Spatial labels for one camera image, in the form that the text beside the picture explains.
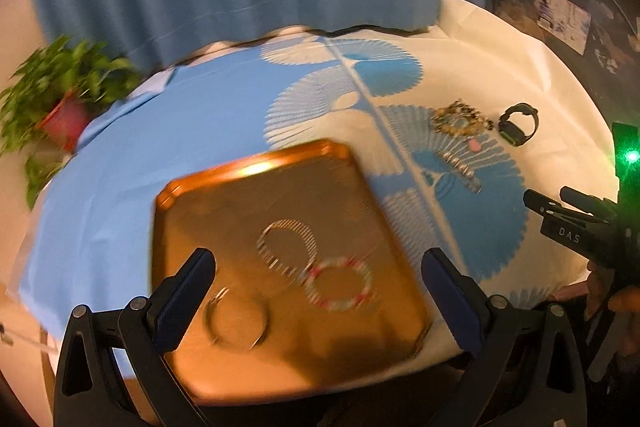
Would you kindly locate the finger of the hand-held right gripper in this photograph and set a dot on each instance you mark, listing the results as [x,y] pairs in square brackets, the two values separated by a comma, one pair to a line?
[542,203]
[587,201]

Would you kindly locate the white paper label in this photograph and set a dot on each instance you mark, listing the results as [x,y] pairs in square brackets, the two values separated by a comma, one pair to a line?
[565,22]

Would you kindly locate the green plant in red pot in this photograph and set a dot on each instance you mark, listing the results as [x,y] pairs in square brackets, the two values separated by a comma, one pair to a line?
[60,117]

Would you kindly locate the blue fan print tablecloth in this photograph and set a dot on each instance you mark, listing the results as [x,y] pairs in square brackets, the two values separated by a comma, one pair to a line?
[125,187]

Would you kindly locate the black wrist watch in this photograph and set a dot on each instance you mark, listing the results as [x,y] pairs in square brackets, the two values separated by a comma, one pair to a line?
[510,129]

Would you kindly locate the copper metal tray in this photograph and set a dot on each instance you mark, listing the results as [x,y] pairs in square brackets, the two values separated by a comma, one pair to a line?
[280,297]

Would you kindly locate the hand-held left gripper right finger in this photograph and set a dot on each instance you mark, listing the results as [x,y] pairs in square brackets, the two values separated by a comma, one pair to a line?
[450,297]

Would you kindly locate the thin silver bangle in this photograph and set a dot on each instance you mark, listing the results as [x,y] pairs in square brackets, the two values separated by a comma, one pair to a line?
[212,322]

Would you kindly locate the person's right hand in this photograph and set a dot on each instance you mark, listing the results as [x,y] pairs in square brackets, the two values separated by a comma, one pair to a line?
[595,287]

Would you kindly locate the pink pendant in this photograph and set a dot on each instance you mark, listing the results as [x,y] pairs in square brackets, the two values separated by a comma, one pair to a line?
[474,146]

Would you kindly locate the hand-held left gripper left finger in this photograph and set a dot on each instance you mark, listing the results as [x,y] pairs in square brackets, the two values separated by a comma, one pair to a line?
[185,287]

